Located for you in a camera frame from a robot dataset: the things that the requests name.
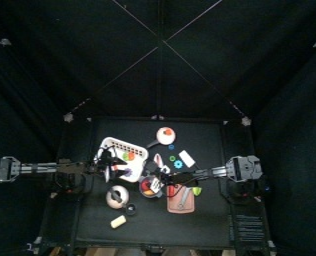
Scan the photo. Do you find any roll of tape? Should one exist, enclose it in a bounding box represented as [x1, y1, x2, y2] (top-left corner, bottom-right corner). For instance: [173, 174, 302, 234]
[105, 185, 131, 210]

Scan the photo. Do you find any dark bowl with toy food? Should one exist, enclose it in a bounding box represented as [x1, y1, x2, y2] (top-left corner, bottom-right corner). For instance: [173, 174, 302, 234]
[138, 175, 165, 199]

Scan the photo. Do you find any red tray with utensils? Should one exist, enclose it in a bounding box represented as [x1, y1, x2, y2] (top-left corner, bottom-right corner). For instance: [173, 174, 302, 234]
[166, 183, 197, 215]

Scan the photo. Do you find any black table edge rail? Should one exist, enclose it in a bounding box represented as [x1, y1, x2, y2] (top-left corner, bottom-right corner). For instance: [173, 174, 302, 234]
[90, 116, 232, 125]

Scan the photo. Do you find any pale yellow block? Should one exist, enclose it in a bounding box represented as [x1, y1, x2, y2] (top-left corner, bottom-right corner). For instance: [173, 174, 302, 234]
[109, 214, 129, 230]

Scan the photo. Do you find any grey toy wrench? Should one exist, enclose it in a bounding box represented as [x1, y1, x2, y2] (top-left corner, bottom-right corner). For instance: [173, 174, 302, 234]
[177, 187, 193, 211]

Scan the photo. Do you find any white plastic slotted basket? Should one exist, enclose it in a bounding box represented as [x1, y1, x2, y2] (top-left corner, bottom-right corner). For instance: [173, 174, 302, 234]
[97, 136, 150, 183]

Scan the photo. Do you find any orange and green toy food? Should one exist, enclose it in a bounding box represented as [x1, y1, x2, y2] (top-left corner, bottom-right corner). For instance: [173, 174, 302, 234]
[122, 151, 137, 162]

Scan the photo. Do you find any white flat rectangular block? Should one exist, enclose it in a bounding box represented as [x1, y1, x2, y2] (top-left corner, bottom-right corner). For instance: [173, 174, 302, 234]
[177, 149, 197, 169]

